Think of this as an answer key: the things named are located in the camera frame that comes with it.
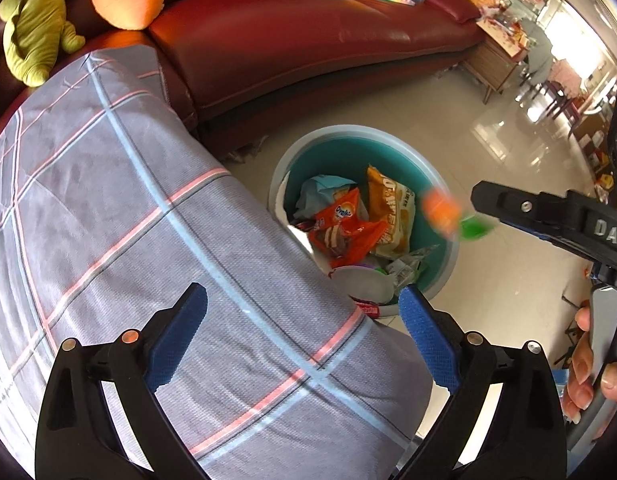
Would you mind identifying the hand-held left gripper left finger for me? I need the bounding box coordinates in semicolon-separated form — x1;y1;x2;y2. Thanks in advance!
34;282;209;480

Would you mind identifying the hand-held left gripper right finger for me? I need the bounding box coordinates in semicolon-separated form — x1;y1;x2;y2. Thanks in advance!
398;284;569;480

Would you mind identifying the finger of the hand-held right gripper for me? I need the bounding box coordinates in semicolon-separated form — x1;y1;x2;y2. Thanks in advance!
471;181;586;243

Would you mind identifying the orange green wrapper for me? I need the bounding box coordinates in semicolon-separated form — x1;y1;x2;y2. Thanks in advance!
421;187;496;243

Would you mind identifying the orange cream snack bag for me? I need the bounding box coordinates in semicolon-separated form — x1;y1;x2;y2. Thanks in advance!
365;165;416;261

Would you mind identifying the orange red snack packet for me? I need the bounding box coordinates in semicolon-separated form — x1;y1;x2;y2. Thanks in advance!
308;187;386;268

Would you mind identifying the light blue snack packet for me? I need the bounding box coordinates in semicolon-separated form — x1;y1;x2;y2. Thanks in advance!
294;175;359;221

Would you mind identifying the teal plastic bucket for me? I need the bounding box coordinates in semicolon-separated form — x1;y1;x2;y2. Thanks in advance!
267;125;461;321

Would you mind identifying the person's right hand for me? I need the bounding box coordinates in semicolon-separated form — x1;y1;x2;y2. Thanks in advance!
561;305;617;423

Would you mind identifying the dark wooden chair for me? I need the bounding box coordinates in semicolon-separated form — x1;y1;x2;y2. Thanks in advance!
538;77;575;121

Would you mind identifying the wooden side table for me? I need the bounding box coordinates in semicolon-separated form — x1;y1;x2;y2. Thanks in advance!
461;17;531;106

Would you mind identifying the grey checked blanket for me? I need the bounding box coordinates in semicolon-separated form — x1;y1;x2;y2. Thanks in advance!
0;45;434;480

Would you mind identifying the dark red leather sofa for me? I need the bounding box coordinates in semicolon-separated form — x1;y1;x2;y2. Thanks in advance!
0;0;489;151

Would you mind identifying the green plush dinosaur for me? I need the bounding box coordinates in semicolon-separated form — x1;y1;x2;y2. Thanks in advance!
0;0;86;88

